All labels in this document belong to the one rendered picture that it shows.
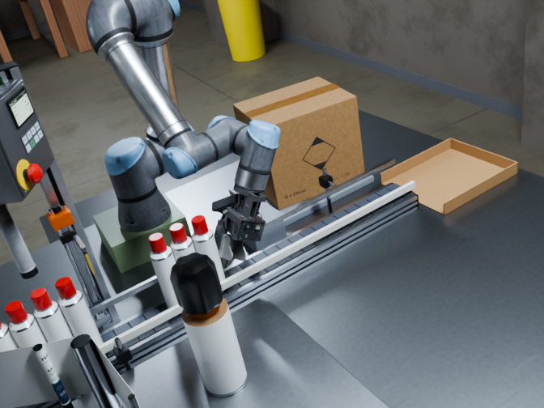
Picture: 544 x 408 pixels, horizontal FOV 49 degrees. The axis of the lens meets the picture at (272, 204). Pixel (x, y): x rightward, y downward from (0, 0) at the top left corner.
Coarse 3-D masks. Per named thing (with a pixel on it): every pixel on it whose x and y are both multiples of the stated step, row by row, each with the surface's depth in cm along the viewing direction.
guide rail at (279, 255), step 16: (400, 192) 165; (368, 208) 161; (336, 224) 156; (304, 240) 152; (272, 256) 149; (240, 272) 146; (256, 272) 147; (224, 288) 144; (176, 304) 139; (160, 320) 137; (128, 336) 134
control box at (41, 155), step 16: (16, 80) 118; (0, 96) 111; (0, 112) 109; (0, 128) 108; (16, 128) 114; (0, 144) 108; (16, 144) 113; (48, 144) 125; (0, 160) 110; (16, 160) 112; (32, 160) 118; (48, 160) 125; (0, 176) 111; (16, 176) 112; (0, 192) 113; (16, 192) 113
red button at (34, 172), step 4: (32, 164) 114; (36, 164) 115; (28, 168) 113; (32, 168) 113; (36, 168) 114; (40, 168) 115; (24, 172) 114; (28, 172) 113; (32, 172) 113; (36, 172) 114; (40, 172) 115; (24, 176) 114; (28, 176) 113; (32, 176) 113; (36, 176) 114; (40, 176) 115; (28, 180) 115; (32, 180) 113; (36, 180) 114; (40, 180) 115
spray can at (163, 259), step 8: (152, 240) 133; (160, 240) 133; (152, 248) 134; (160, 248) 134; (168, 248) 136; (152, 256) 135; (160, 256) 134; (168, 256) 135; (152, 264) 136; (160, 264) 134; (168, 264) 135; (160, 272) 136; (168, 272) 136; (160, 280) 137; (168, 280) 137; (168, 288) 138; (168, 296) 139; (168, 304) 141
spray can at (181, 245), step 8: (176, 224) 137; (176, 232) 135; (184, 232) 136; (176, 240) 136; (184, 240) 136; (192, 240) 138; (176, 248) 136; (184, 248) 136; (192, 248) 138; (176, 256) 137
